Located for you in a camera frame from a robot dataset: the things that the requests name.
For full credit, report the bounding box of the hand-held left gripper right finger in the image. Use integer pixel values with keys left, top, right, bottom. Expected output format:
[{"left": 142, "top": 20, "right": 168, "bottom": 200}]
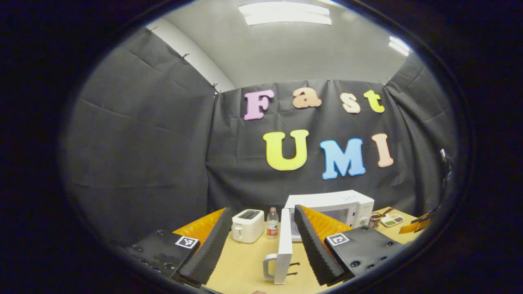
[{"left": 294, "top": 205, "right": 406, "bottom": 286}]

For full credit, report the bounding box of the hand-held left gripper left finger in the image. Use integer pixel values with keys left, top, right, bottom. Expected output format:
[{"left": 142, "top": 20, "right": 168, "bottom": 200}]
[{"left": 126, "top": 207, "right": 234, "bottom": 286}]

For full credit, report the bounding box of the white microwave oven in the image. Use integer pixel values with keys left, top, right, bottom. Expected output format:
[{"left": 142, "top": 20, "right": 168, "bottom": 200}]
[{"left": 263, "top": 190, "right": 375, "bottom": 285}]

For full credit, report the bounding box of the white divided dish with beans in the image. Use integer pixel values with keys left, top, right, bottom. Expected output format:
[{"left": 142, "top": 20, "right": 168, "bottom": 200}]
[{"left": 380, "top": 214, "right": 405, "bottom": 227}]

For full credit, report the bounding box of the metal utensil holder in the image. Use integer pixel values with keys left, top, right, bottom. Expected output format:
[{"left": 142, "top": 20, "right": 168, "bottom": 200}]
[{"left": 369, "top": 206, "right": 395, "bottom": 228}]

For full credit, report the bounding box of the white toaster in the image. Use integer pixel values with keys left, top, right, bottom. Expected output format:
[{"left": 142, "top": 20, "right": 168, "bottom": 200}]
[{"left": 231, "top": 209, "right": 265, "bottom": 244}]

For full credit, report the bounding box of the clear plastic water bottle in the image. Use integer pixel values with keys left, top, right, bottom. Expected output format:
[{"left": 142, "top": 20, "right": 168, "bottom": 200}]
[{"left": 266, "top": 207, "right": 279, "bottom": 239}]

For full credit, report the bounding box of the black backdrop cloth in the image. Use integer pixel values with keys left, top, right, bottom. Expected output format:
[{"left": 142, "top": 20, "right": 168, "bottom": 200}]
[{"left": 61, "top": 27, "right": 460, "bottom": 249}]

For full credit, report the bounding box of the small ceiling light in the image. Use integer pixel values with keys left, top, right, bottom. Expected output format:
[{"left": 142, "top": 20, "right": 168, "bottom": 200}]
[{"left": 388, "top": 36, "right": 410, "bottom": 56}]

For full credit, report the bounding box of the large ceiling light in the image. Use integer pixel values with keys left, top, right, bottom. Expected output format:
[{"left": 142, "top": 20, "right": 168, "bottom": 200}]
[{"left": 238, "top": 1, "right": 332, "bottom": 26}]

